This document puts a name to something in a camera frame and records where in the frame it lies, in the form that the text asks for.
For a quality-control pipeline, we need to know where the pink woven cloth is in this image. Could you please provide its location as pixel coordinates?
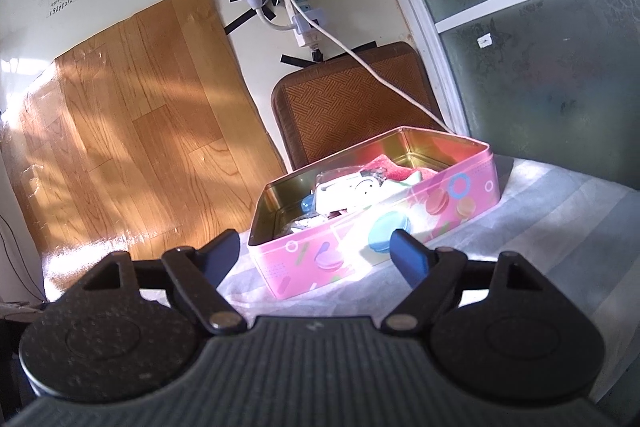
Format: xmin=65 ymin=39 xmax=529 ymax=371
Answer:
xmin=360 ymin=153 xmax=451 ymax=182

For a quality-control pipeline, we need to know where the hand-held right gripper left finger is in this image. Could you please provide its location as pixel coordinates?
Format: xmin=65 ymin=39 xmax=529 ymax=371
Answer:
xmin=75 ymin=229 xmax=248 ymax=337

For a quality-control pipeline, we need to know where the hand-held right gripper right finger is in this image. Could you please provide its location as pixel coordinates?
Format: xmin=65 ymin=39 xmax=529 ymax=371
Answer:
xmin=381 ymin=229 xmax=548 ymax=335

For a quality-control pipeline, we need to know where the pink biscuit tin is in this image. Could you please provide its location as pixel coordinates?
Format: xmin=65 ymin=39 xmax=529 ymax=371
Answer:
xmin=248 ymin=125 xmax=502 ymax=300

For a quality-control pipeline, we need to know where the white printed packet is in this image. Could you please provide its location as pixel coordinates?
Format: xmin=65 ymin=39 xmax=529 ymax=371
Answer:
xmin=312 ymin=169 xmax=396 ymax=212

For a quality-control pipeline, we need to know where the white power cable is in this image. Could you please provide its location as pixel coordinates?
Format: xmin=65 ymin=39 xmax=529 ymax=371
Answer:
xmin=290 ymin=0 xmax=453 ymax=132

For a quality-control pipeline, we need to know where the wood-grain vinyl sheet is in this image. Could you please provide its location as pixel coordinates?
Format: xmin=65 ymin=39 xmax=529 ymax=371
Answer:
xmin=0 ymin=0 xmax=288 ymax=303

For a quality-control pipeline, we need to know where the frosted glass sliding door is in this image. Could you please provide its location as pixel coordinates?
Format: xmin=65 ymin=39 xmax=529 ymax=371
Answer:
xmin=350 ymin=0 xmax=640 ymax=192

